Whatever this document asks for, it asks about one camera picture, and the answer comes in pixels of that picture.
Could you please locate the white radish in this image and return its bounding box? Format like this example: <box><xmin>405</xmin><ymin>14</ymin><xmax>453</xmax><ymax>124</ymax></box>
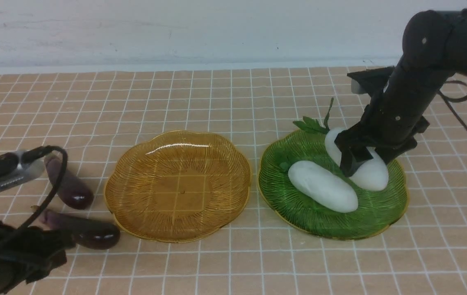
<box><xmin>293</xmin><ymin>112</ymin><xmax>389</xmax><ymax>192</ymax></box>
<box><xmin>287</xmin><ymin>160</ymin><xmax>358</xmax><ymax>213</ymax></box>

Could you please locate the purple eggplant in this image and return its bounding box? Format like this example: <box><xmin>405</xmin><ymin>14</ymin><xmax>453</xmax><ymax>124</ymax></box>
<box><xmin>44</xmin><ymin>154</ymin><xmax>94</xmax><ymax>210</ymax></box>
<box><xmin>38</xmin><ymin>209</ymin><xmax>121</xmax><ymax>250</ymax></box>

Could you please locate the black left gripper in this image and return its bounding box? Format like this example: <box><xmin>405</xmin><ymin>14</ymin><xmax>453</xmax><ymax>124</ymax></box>
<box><xmin>0</xmin><ymin>226</ymin><xmax>76</xmax><ymax>287</ymax></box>

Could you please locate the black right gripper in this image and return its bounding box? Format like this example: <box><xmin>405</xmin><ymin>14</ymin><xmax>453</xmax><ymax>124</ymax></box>
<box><xmin>336</xmin><ymin>105</ymin><xmax>430</xmax><ymax>177</ymax></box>

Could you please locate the black left camera cable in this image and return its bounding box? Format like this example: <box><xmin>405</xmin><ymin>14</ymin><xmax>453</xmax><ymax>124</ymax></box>
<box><xmin>0</xmin><ymin>145</ymin><xmax>68</xmax><ymax>263</ymax></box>

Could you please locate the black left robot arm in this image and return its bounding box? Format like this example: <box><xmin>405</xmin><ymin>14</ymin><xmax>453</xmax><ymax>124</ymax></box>
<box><xmin>0</xmin><ymin>221</ymin><xmax>76</xmax><ymax>295</ymax></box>

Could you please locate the amber ribbed glass plate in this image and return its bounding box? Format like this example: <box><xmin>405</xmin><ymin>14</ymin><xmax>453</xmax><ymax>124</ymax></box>
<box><xmin>104</xmin><ymin>130</ymin><xmax>252</xmax><ymax>243</ymax></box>

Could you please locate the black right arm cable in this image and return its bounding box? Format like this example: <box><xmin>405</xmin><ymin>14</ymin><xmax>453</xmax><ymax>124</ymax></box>
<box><xmin>436</xmin><ymin>80</ymin><xmax>467</xmax><ymax>158</ymax></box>

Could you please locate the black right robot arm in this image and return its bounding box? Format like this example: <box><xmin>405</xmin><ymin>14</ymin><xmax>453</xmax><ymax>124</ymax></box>
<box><xmin>335</xmin><ymin>8</ymin><xmax>467</xmax><ymax>177</ymax></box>

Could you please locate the green ribbed glass plate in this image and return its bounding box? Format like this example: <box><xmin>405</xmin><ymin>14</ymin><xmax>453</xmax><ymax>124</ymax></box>
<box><xmin>257</xmin><ymin>129</ymin><xmax>410</xmax><ymax>241</ymax></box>

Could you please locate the orange checkered tablecloth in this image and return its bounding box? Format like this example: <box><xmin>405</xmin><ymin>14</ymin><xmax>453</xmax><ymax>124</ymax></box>
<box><xmin>0</xmin><ymin>67</ymin><xmax>467</xmax><ymax>295</ymax></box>

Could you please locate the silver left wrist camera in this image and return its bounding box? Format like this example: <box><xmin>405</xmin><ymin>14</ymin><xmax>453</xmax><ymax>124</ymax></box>
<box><xmin>0</xmin><ymin>150</ymin><xmax>46</xmax><ymax>193</ymax></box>

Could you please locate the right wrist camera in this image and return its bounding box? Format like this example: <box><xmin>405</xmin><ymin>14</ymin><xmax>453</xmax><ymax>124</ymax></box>
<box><xmin>346</xmin><ymin>66</ymin><xmax>395</xmax><ymax>97</ymax></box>

